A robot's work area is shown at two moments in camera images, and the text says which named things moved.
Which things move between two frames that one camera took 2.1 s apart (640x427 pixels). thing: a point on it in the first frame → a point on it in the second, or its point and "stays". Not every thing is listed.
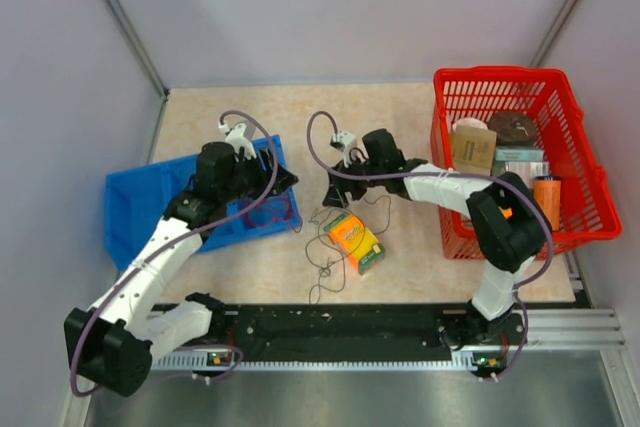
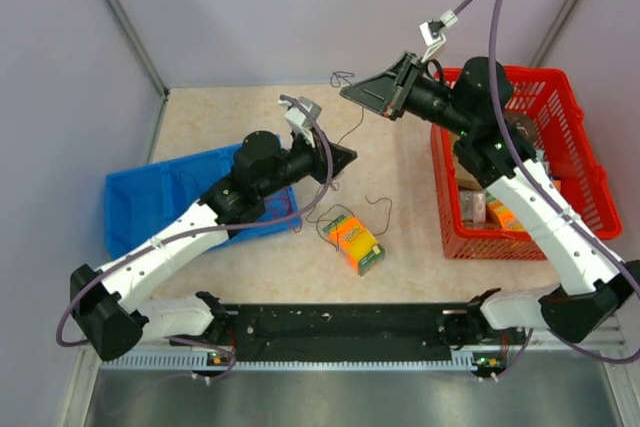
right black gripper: (338, 187) → (388, 92)
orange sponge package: (350, 234) stays
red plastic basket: (588, 209) stays
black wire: (338, 235) → (341, 142)
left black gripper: (263, 175) → (321, 158)
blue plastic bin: (140, 197) stays
